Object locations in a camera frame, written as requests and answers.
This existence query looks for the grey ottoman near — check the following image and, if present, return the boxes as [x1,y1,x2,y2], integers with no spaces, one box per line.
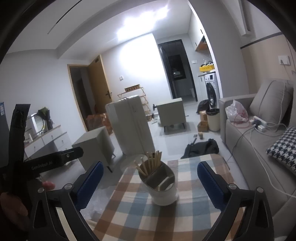
[72,126,115,173]

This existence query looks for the beige trash bin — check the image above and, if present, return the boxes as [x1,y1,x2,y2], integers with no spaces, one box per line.
[206,108,220,132]

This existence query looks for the grey sofa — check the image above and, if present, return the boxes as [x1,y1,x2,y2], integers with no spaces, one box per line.
[219,79,295,237]

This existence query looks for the plaid tablecloth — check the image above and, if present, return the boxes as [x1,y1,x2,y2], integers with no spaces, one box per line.
[94,154,234,240]

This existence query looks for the houndstooth pillow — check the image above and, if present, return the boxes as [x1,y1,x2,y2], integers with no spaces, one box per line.
[266,126,296,175]

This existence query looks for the black bag on floor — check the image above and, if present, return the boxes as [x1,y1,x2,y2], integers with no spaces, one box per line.
[181,138,219,159]

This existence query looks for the yellow crate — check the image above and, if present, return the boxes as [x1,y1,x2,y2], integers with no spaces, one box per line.
[199,65,215,72]

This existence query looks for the plastic bag on sofa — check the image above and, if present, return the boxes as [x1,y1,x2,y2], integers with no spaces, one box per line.
[225,100,249,124]

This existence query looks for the grey ottoman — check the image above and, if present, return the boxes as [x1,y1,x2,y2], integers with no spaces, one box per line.
[156,98,186,132]
[72,126,115,173]

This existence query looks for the wooden door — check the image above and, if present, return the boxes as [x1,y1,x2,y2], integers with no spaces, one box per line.
[87,55,112,114]

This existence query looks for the white suitcase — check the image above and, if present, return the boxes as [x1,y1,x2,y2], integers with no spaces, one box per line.
[105,95,155,156]

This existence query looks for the grey ottoman far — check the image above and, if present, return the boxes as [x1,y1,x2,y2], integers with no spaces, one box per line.
[156,98,186,132]

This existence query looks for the washing machine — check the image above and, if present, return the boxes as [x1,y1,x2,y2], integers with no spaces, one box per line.
[204,72,220,108]

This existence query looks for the round mirror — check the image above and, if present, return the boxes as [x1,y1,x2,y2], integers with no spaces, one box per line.
[26,113,46,136]

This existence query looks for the cardboard boxes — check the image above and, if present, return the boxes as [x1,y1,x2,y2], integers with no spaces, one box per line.
[197,110,209,140]

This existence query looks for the white power strip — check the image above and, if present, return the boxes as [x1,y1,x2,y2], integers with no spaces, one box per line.
[249,116,267,133]

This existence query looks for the bundle of wooden chopsticks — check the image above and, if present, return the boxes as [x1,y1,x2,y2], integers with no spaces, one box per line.
[134,151,162,177]

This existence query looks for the white utensil holder cup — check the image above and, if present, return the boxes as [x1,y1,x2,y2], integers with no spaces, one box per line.
[138,162,179,206]

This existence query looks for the white drawer cabinet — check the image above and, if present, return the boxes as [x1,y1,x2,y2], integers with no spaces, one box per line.
[23,125,72,161]

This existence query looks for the wooden shoe rack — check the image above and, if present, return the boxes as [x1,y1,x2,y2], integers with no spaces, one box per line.
[117,84,154,121]

